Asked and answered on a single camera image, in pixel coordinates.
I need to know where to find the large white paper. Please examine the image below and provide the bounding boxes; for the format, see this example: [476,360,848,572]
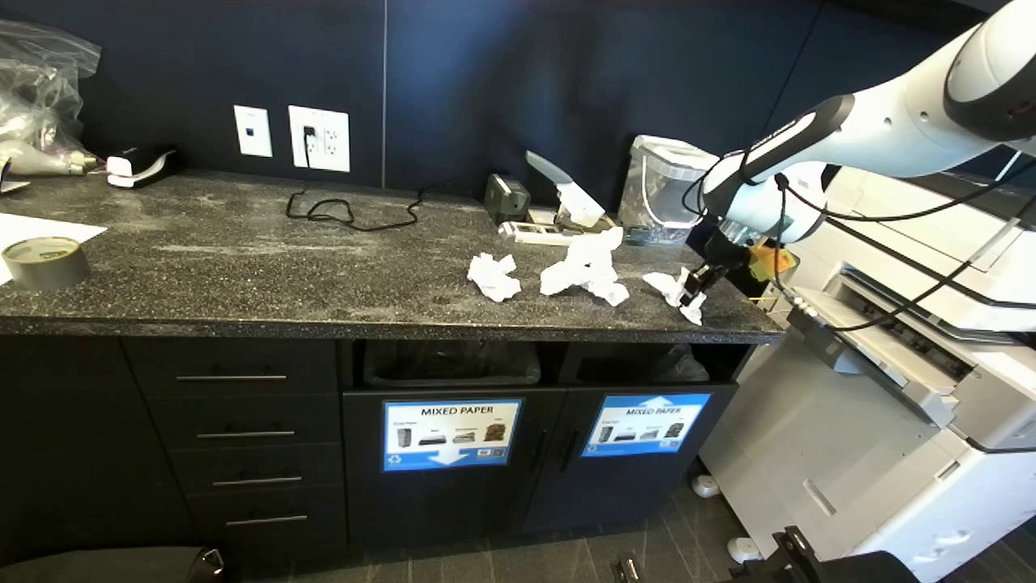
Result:
[538,224,626,303]

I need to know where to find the blue mixed paper sign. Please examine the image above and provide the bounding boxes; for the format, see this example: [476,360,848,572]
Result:
[580,389,716,464]
[378,394,524,477]

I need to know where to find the white office printer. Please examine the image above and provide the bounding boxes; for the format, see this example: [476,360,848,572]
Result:
[694,158,1036,583]

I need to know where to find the black counter cabinet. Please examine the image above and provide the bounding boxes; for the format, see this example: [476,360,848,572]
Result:
[0,327,757,578]

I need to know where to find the grey tape roll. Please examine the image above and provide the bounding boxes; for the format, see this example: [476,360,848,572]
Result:
[0,233,89,287]

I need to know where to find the black power cable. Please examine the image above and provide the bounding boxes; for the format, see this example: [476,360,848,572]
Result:
[281,125,426,237]

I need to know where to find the translucent plastic container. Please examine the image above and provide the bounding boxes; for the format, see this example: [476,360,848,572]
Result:
[621,131,725,245]

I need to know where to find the black recycling bin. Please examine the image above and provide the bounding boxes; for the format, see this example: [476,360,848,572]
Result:
[360,340,544,390]

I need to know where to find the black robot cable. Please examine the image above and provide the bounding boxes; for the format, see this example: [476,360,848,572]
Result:
[675,158,1036,335]

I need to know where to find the white outlet plate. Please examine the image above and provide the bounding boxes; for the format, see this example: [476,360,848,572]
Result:
[284,100,356,175]

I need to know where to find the small white paper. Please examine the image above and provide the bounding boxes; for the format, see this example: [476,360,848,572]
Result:
[466,248,524,303]
[639,267,710,327]

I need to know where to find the clear plastic bag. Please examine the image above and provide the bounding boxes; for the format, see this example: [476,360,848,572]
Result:
[0,15,106,180]

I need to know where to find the black tape dispenser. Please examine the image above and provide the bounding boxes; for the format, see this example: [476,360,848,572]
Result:
[482,171,535,227]

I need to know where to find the black drawer with handle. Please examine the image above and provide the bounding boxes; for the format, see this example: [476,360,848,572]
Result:
[123,335,344,398]
[157,390,346,451]
[192,495,349,563]
[173,446,349,500]

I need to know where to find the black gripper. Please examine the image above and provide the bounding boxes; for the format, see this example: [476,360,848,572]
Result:
[671,213,764,310]

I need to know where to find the white switch plate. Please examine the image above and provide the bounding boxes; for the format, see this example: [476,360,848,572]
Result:
[229,100,275,160]

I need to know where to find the small white black stapler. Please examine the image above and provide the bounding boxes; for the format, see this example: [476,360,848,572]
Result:
[104,142,180,192]

